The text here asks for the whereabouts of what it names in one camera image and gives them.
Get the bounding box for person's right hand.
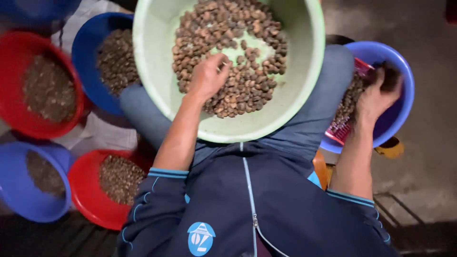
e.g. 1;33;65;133
355;67;403;125

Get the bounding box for person's left hand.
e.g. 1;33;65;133
186;53;231;103

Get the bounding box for heap of light brown nuts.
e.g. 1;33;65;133
171;0;289;119

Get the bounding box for periwinkle blue plastic basin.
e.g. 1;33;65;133
0;141;74;223
319;41;415;155

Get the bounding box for light green plastic basin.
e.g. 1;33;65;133
132;0;326;144

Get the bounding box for person's blue-grey trousers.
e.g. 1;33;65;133
119;44;355;168

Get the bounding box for pink plastic basket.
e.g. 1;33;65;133
324;57;375;146

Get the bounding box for yellow plastic object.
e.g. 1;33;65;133
374;137;405;159

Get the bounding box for orange plastic stool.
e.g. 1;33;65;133
312;150;334;191

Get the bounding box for white woven sack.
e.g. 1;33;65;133
50;0;140;158

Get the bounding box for dark blue plastic basin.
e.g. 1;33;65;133
0;0;83;28
71;12;141;116

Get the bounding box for person's navy zip jacket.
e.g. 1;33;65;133
117;141;400;257

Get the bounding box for red plastic basin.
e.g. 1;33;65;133
0;30;86;140
67;149;154;231

